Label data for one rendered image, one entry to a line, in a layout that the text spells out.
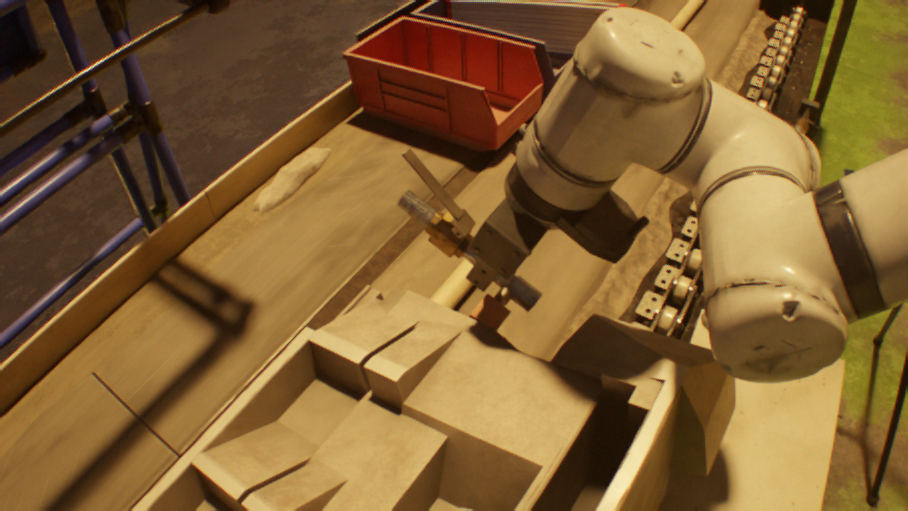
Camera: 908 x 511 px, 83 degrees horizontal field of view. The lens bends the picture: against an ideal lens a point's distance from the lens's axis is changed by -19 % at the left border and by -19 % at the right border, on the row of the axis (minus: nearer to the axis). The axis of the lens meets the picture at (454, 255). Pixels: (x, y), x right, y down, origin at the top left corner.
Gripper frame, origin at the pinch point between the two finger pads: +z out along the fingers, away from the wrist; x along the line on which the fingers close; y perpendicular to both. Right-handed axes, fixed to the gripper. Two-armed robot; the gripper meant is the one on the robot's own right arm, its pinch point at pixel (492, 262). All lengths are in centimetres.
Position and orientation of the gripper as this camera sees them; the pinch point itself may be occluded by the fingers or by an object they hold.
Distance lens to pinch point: 68.1
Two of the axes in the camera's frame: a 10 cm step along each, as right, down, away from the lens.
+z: -3.0, 4.8, 8.3
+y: -7.8, -6.2, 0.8
